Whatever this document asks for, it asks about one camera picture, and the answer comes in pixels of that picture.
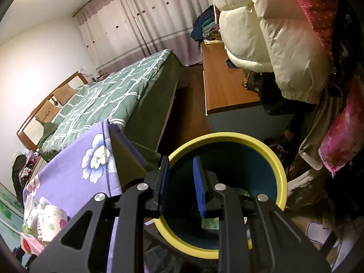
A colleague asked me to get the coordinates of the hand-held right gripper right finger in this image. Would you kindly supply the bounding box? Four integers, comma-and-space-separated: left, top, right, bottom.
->
193, 156, 332, 273

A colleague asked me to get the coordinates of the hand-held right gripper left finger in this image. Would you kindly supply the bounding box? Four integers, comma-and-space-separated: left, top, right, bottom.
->
30, 156, 170, 273

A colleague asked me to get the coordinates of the pale green carton box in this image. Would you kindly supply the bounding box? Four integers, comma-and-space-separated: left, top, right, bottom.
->
201, 216, 222, 231

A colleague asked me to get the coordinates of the yellow-rimmed blue bin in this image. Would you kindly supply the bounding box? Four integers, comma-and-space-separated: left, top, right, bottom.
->
154, 132, 288, 260

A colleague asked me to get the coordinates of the clear plastic bag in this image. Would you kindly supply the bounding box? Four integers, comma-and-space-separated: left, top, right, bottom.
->
142, 245, 182, 273

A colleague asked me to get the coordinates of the bed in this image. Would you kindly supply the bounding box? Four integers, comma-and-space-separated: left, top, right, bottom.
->
37, 49, 182, 162

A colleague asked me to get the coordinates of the purple floral tablecloth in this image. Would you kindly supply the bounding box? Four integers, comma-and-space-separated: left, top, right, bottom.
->
23, 119, 148, 242

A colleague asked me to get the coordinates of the green checked duvet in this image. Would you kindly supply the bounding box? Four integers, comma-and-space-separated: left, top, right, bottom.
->
38, 49, 174, 152

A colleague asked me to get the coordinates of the wooden cabinet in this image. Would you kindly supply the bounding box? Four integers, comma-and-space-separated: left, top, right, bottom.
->
200, 40, 285, 141

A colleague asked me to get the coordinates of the small printed paper cup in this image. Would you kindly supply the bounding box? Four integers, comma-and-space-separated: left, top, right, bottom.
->
36, 205, 69, 242

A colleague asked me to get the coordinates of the dark green cloth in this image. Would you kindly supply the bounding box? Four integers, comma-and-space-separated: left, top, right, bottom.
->
38, 122, 59, 150

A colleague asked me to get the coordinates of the beige garment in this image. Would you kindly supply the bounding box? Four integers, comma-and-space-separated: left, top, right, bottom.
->
298, 97, 350, 171

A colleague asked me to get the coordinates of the brown pillow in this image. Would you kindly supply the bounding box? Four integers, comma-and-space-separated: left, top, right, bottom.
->
53, 84, 78, 103
35, 102, 61, 121

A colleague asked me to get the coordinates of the dark jacket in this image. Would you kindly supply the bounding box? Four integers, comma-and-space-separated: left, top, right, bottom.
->
11, 154, 29, 205

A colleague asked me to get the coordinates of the pink white packet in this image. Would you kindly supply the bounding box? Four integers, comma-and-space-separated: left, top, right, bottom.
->
20, 232, 47, 255

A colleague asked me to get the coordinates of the wooden headboard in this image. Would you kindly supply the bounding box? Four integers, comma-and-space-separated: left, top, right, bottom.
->
16, 71, 89, 152

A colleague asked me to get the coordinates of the pink floral cloth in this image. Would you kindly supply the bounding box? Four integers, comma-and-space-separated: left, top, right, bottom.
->
318, 91, 364, 178

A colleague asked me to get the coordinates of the wardrobe sliding door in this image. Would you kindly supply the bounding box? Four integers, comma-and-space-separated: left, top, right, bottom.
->
0, 176, 26, 251

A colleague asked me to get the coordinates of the white mauve curtain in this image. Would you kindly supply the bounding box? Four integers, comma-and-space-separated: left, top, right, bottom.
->
72, 0, 225, 73

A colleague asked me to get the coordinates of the pile of clothes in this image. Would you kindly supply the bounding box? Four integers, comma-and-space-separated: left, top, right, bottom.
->
190, 6, 222, 42

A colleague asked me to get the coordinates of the cream down jacket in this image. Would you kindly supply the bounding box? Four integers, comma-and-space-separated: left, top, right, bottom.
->
206, 0, 334, 104

